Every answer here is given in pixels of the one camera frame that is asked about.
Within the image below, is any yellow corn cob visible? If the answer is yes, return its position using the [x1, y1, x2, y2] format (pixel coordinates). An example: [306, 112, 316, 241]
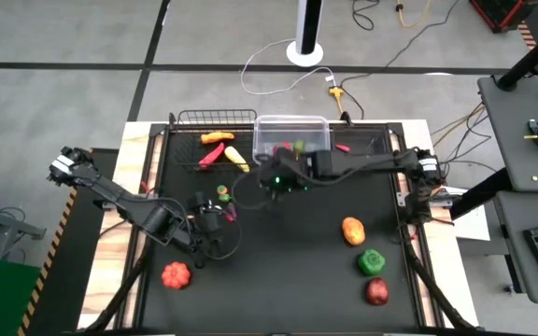
[223, 146, 250, 173]

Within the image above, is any long red pepper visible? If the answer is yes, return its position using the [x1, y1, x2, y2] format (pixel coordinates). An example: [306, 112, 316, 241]
[197, 142, 226, 169]

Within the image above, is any large orange carrot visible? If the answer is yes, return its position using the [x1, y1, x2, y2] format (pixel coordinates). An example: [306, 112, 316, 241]
[200, 131, 235, 145]

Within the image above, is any orange yellow round fruit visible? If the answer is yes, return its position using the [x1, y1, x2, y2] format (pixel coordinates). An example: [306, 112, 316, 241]
[341, 217, 366, 246]

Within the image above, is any green bell pepper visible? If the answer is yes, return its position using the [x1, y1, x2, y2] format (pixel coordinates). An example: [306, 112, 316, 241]
[357, 248, 387, 277]

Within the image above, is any dark red apple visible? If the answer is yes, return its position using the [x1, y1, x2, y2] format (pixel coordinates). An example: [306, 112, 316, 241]
[365, 277, 389, 307]

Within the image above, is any clear plastic bin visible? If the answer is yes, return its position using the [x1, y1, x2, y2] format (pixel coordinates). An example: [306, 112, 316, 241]
[252, 115, 331, 165]

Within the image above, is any orange red pumpkin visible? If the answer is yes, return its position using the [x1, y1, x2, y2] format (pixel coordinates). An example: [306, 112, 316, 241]
[160, 260, 192, 290]

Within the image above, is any dark translucent plastic bin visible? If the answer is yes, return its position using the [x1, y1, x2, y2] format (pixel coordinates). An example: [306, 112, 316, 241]
[330, 124, 391, 159]

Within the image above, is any yellow power plug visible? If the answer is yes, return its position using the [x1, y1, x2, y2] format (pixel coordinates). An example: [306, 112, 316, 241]
[328, 86, 345, 113]

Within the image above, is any white black tower fan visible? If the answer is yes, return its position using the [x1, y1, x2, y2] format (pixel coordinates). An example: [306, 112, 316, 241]
[286, 0, 325, 68]

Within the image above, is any black yellow hazard strip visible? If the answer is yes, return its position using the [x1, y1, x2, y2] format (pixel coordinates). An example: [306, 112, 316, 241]
[16, 186, 79, 336]

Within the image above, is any white paper sheet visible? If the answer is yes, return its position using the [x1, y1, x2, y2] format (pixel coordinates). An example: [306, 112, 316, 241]
[436, 186, 490, 242]

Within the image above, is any black slanted pole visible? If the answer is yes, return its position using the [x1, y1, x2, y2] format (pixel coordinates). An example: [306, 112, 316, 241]
[497, 16, 538, 91]
[449, 167, 514, 220]

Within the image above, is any grey side desk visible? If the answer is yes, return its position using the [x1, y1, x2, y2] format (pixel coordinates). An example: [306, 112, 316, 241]
[492, 189, 538, 304]
[477, 74, 538, 192]

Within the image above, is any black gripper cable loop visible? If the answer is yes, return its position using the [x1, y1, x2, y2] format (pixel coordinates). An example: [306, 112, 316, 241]
[230, 170, 275, 211]
[203, 218, 243, 261]

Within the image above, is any black wire basket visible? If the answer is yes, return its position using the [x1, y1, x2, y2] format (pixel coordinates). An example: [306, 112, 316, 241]
[169, 109, 259, 173]

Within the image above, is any white cable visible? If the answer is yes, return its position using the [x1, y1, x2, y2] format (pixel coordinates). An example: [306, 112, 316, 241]
[240, 37, 336, 96]

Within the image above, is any black floor cable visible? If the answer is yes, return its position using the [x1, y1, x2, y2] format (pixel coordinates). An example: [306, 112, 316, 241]
[338, 0, 460, 90]

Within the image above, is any yellow floor cable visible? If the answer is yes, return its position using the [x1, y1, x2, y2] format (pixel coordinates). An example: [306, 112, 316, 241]
[395, 0, 432, 28]

